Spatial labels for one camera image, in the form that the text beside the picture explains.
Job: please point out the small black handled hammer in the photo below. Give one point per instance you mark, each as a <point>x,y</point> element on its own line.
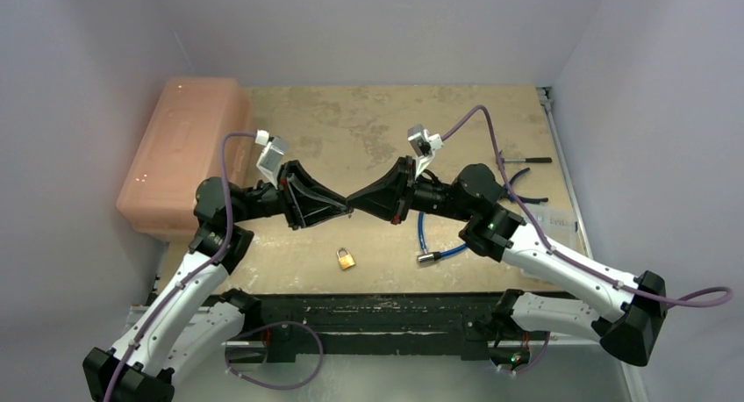
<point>525,160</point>

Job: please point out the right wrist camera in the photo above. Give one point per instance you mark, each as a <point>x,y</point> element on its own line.
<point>424,145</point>

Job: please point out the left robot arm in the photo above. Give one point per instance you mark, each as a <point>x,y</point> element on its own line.
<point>169,340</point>

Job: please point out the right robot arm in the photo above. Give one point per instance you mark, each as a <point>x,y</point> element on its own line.
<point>617,309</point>

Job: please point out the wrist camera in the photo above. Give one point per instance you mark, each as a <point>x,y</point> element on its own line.
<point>270,159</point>
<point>424,145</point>

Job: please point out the pink plastic storage box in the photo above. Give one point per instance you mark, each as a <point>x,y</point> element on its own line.
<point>178,151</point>

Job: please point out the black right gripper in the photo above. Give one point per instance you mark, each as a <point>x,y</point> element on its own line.
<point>405,191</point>

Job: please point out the brass padlock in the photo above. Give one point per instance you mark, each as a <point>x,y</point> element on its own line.
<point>345,258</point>

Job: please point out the clear plastic parts box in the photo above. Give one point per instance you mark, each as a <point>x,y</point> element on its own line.
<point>550,217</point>

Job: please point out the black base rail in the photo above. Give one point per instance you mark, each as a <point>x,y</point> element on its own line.
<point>470,325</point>

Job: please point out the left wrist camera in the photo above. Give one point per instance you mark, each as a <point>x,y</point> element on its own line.
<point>270,159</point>

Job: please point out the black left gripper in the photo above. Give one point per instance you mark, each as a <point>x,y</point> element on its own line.
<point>304,201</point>

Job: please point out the aluminium frame rail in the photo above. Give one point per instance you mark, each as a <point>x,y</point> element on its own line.
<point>634,383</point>

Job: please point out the blue cable lock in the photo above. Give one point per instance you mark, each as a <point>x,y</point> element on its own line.
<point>426,256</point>

